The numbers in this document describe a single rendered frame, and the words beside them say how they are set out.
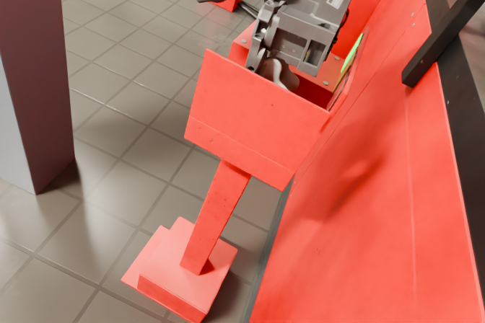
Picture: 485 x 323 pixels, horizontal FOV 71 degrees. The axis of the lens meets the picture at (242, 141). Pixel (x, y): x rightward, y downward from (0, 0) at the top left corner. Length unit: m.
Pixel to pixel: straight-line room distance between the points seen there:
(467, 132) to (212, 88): 0.28
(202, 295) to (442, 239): 0.71
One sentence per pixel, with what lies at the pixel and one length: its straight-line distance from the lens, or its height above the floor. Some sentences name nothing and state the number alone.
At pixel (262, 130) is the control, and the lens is 0.42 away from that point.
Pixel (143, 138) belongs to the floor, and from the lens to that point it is 1.37.
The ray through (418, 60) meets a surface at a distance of 0.59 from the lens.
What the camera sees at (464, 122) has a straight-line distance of 0.43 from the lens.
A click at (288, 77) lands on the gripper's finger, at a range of 0.45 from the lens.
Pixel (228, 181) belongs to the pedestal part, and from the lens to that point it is 0.62.
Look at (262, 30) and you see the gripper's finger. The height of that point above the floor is 0.85.
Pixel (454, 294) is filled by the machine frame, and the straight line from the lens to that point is 0.33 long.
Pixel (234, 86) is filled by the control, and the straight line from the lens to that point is 0.40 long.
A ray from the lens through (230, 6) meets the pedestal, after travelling 2.38.
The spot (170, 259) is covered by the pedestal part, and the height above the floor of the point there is 0.12.
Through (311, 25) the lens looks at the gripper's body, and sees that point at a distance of 0.36.
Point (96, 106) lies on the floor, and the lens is 1.48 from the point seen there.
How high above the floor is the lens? 1.02
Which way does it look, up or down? 44 degrees down
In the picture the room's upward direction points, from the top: 24 degrees clockwise
